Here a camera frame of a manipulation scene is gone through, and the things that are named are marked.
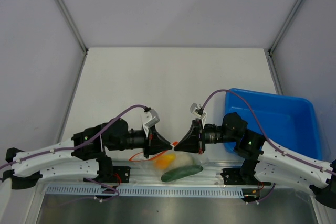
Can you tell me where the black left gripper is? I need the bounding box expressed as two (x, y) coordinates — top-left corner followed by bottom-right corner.
(108, 125), (172, 159)

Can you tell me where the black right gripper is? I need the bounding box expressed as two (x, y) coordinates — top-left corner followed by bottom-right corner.
(174, 118), (237, 155)

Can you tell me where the yellow toy lemon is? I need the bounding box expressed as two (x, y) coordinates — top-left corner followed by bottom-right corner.
(154, 153), (176, 170)

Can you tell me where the white toy cauliflower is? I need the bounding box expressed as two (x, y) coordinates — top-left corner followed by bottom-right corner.
(170, 153), (194, 169)

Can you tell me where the clear orange zip top bag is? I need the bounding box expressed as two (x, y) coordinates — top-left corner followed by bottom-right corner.
(128, 149), (209, 184)

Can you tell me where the green toy cucumber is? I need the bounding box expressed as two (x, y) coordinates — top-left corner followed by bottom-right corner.
(161, 165), (204, 183)

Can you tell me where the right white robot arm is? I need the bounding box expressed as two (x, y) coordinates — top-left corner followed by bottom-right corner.
(174, 112), (335, 209)

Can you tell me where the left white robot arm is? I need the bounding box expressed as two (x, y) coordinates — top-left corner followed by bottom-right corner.
(1, 119), (172, 190)

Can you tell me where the blue plastic bin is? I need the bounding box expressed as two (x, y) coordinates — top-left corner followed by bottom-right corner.
(231, 88), (323, 160)

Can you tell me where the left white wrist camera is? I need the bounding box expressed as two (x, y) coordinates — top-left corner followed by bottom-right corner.
(141, 107), (160, 137)

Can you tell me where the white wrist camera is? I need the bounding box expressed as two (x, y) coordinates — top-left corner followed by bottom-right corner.
(141, 107), (160, 137)
(190, 103), (207, 126)

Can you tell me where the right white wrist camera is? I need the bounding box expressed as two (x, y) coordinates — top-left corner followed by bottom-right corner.
(190, 103), (207, 126)

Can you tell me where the aluminium mounting rail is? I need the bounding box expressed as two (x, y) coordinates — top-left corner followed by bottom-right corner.
(110, 158), (263, 190)

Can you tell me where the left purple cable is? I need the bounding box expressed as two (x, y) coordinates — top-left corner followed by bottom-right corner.
(0, 104), (150, 183)

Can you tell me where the purple cable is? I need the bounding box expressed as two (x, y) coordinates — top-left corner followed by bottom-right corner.
(201, 89), (336, 175)
(0, 104), (150, 183)

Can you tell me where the left black base bracket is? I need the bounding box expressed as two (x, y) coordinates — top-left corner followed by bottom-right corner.
(112, 166), (131, 183)

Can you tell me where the black base bracket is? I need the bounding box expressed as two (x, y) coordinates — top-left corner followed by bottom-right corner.
(112, 166), (131, 183)
(220, 168), (247, 185)

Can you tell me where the right black base bracket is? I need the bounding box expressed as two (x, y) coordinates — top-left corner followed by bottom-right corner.
(220, 168), (247, 185)

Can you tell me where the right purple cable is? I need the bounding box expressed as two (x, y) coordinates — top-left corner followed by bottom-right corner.
(201, 89), (336, 175)

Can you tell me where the white slotted cable duct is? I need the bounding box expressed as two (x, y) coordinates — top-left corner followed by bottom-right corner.
(46, 184), (244, 198)

